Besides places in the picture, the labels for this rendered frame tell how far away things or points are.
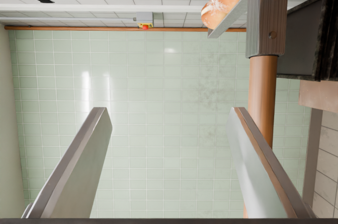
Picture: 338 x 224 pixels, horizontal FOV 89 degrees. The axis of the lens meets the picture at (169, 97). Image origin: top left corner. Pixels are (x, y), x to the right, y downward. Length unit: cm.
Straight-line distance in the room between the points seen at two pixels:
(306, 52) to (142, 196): 159
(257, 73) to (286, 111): 156
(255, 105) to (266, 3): 12
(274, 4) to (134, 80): 131
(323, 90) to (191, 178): 117
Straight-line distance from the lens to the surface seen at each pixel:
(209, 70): 148
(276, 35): 24
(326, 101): 108
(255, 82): 23
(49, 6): 127
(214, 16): 43
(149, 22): 115
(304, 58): 84
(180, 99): 146
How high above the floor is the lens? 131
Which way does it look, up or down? level
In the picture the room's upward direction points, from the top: 90 degrees counter-clockwise
